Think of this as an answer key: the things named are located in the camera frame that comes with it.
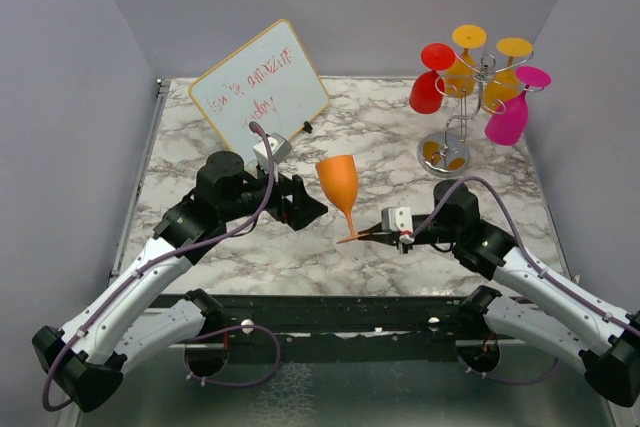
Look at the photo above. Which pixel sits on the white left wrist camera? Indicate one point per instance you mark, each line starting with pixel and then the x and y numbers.
pixel 280 148

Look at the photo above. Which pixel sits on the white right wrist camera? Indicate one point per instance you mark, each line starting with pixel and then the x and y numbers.
pixel 397 219

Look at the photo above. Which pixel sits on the orange plastic wine glass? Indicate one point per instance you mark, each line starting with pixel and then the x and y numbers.
pixel 339 181

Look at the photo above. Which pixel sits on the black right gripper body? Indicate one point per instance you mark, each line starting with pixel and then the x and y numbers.
pixel 393 237

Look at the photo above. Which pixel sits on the yellow framed whiteboard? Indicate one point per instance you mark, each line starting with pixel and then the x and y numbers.
pixel 269 80

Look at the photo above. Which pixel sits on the yellow wine glass rear left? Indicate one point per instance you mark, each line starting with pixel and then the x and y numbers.
pixel 459 78

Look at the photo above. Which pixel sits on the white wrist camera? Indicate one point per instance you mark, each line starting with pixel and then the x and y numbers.
pixel 397 219
pixel 280 148

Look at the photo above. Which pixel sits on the yellow wine glass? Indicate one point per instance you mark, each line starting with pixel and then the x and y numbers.
pixel 459 78
pixel 505 85

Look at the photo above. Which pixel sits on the black front mounting rail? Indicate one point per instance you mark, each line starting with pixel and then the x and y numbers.
pixel 334 329

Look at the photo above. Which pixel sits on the red plastic wine glass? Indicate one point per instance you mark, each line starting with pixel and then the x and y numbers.
pixel 427 92

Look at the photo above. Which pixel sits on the yellow wine glass rear right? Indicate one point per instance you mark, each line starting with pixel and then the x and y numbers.
pixel 505 85

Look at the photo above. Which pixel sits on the magenta plastic wine glass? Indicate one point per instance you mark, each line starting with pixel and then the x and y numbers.
pixel 507 125

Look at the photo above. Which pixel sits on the chrome wine glass rack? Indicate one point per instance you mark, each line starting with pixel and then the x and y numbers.
pixel 445 153

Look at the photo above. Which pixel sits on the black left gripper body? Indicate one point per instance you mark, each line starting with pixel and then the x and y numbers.
pixel 281 207

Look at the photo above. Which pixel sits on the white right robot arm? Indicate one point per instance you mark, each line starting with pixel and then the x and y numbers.
pixel 597 338

